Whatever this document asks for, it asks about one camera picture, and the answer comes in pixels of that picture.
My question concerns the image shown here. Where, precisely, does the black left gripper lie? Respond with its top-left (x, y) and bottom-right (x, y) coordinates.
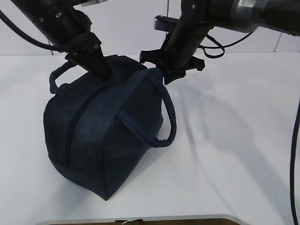
top-left (65, 32), bottom-right (112, 82)

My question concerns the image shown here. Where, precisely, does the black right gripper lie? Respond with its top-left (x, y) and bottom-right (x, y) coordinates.
top-left (140, 49), bottom-right (205, 85)

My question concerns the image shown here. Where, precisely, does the navy blue lunch bag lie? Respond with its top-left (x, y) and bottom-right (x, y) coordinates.
top-left (43, 55), bottom-right (177, 200)

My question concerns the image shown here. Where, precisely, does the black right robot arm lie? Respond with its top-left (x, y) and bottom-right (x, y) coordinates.
top-left (140, 0), bottom-right (300, 84)

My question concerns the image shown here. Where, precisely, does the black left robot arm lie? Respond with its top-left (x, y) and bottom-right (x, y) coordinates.
top-left (13, 0), bottom-right (112, 81)

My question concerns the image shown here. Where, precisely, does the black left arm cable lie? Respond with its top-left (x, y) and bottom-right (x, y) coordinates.
top-left (0, 9), bottom-right (71, 53)

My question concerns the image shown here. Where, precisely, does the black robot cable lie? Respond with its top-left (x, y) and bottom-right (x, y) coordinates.
top-left (199, 30), bottom-right (300, 225)

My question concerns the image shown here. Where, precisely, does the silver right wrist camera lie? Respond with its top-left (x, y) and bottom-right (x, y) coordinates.
top-left (154, 15), bottom-right (179, 32)

